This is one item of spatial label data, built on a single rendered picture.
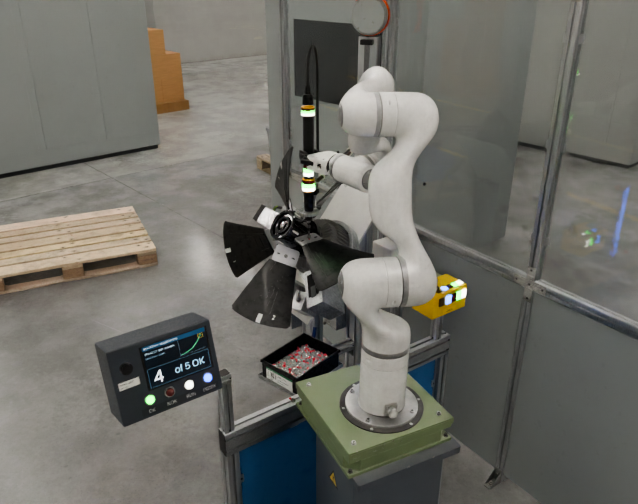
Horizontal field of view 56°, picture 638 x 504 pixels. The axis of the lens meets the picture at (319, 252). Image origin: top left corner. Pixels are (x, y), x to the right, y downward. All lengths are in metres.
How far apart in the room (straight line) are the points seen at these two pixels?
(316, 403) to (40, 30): 6.19
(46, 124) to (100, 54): 0.99
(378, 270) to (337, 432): 0.43
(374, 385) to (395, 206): 0.46
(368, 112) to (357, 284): 0.38
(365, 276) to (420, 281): 0.13
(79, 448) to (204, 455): 0.60
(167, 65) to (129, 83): 2.53
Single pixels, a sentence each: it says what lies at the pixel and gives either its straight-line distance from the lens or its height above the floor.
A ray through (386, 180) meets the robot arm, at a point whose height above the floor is 1.62.
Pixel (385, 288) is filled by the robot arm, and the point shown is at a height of 1.39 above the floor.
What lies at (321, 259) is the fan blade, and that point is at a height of 1.17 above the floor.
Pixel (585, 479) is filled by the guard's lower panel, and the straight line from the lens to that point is 2.63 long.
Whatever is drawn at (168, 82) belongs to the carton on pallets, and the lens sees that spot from 10.24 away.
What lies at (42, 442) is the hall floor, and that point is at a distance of 3.31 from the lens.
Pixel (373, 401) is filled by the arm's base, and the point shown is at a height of 1.06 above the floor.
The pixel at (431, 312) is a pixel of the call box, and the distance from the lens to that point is 2.06.
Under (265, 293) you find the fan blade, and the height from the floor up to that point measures 1.01.
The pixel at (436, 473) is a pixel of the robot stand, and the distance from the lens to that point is 1.71.
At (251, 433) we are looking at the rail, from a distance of 1.84.
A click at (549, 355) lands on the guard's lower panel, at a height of 0.73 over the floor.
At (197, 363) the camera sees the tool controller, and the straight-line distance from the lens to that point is 1.56.
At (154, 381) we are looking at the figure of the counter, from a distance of 1.53.
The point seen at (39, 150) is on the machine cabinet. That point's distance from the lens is 7.48.
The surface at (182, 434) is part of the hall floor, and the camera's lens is 3.15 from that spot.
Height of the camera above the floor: 2.04
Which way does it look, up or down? 25 degrees down
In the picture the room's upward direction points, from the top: straight up
